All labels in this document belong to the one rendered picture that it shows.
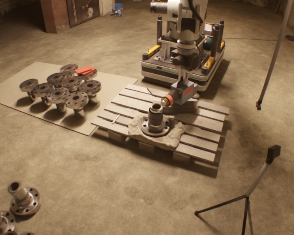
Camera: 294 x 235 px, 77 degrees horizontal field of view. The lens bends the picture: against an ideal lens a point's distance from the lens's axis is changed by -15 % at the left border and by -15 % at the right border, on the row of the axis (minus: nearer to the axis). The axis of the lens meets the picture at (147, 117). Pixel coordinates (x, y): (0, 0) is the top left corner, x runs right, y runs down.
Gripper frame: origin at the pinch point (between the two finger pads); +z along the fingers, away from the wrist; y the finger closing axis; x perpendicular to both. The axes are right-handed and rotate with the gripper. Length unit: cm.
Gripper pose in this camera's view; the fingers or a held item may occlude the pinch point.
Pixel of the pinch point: (183, 80)
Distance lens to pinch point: 205.9
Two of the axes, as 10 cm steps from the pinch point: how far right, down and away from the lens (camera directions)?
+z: 0.0, 7.7, 6.3
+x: -6.7, 4.7, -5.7
